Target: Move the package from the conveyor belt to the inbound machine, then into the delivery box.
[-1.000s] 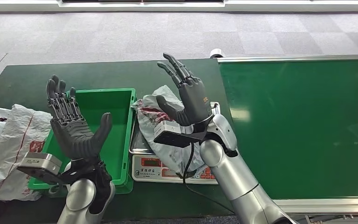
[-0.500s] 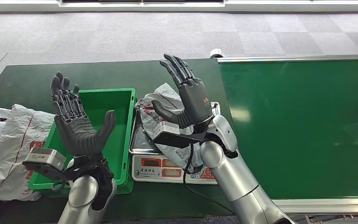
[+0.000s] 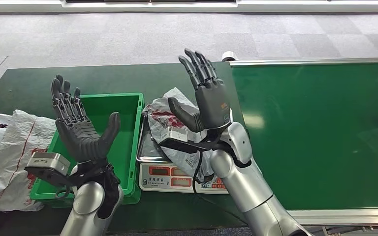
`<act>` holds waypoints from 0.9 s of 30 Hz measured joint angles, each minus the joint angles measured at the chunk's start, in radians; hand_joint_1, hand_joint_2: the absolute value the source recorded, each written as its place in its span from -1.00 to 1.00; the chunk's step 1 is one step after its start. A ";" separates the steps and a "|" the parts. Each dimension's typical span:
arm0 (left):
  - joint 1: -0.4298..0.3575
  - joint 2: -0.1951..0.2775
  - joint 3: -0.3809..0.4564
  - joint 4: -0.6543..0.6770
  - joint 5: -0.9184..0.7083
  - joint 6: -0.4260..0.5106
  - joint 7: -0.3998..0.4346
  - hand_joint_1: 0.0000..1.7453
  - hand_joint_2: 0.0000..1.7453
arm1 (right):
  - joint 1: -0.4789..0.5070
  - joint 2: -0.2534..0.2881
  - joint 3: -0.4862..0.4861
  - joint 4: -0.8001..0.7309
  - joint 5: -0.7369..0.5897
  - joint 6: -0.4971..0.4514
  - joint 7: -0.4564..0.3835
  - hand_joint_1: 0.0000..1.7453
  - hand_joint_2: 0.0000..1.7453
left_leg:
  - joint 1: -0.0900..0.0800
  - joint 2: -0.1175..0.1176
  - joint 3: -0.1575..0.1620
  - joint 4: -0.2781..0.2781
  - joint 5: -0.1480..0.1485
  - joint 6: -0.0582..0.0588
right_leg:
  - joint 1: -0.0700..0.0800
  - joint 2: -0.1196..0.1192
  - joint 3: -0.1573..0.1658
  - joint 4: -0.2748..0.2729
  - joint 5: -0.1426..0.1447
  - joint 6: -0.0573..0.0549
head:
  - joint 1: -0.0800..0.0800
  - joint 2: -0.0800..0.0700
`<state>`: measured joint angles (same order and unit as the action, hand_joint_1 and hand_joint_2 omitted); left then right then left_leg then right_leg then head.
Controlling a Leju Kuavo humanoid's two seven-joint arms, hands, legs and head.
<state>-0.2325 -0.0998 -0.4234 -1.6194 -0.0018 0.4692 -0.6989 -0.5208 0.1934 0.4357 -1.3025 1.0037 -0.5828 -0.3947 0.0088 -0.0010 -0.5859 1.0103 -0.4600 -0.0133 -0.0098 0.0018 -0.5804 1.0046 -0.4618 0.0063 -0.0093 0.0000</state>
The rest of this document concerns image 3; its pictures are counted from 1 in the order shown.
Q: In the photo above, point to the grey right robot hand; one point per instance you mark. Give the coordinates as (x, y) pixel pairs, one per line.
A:
(213, 104)

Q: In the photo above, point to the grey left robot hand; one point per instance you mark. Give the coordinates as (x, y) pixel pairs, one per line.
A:
(81, 140)

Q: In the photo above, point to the grey package with red print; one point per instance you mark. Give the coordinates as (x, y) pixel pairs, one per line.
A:
(163, 123)

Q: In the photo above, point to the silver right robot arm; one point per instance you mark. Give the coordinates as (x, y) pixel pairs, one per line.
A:
(247, 182)

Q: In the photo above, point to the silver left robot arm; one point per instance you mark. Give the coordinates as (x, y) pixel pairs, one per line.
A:
(88, 205)

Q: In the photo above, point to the white conveyor roller end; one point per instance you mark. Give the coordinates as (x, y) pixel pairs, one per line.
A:
(229, 57)

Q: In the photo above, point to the green conveyor belt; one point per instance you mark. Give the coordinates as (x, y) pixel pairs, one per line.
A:
(322, 130)

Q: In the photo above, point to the green plastic bin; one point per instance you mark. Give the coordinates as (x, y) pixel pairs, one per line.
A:
(120, 107)

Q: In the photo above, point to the steel scale tray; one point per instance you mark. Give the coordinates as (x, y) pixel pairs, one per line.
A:
(145, 153)

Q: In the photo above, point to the large white bag red stripe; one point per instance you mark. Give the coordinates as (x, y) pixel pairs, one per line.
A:
(9, 156)

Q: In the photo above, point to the white electronic scale body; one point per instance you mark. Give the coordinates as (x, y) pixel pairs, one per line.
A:
(163, 177)

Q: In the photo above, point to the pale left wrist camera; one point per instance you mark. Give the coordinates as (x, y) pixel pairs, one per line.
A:
(48, 162)

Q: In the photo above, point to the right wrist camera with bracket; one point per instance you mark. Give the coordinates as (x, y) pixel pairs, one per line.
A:
(177, 134)

